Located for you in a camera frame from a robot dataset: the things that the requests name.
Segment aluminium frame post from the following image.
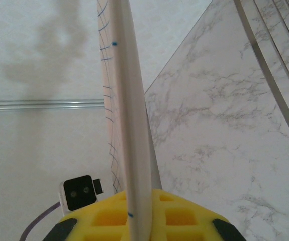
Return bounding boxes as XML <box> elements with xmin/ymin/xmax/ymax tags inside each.
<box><xmin>0</xmin><ymin>100</ymin><xmax>105</xmax><ymax>111</ymax></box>

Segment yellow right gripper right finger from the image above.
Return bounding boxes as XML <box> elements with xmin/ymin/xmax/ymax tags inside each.
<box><xmin>150</xmin><ymin>188</ymin><xmax>245</xmax><ymax>241</ymax></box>

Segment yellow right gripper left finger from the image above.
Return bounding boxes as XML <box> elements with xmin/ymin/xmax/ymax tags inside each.
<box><xmin>43</xmin><ymin>189</ymin><xmax>130</xmax><ymax>241</ymax></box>

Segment metal wire dish rack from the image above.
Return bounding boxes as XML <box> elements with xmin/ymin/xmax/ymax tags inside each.
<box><xmin>233</xmin><ymin>0</ymin><xmax>289</xmax><ymax>149</ymax></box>

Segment white plate blue grid lines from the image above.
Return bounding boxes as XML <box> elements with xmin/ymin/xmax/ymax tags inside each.
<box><xmin>95</xmin><ymin>0</ymin><xmax>164</xmax><ymax>241</ymax></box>

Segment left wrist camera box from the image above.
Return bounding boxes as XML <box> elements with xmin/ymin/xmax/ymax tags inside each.
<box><xmin>59</xmin><ymin>175</ymin><xmax>105</xmax><ymax>216</ymax></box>

